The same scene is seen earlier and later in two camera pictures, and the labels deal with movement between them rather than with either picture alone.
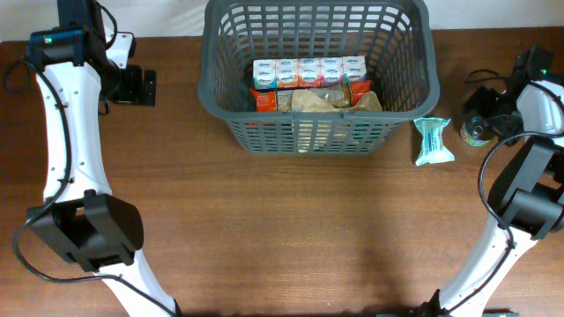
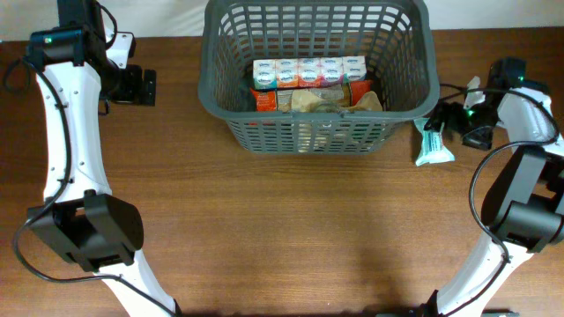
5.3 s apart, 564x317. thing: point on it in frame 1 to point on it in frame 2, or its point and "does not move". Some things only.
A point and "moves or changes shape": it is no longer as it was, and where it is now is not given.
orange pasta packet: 266,99 does not move
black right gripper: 481,98 to 484,136
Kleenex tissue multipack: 308,72 does not move
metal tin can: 472,130 moves or changes shape
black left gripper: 137,92 does not move
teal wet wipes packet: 433,150 does not move
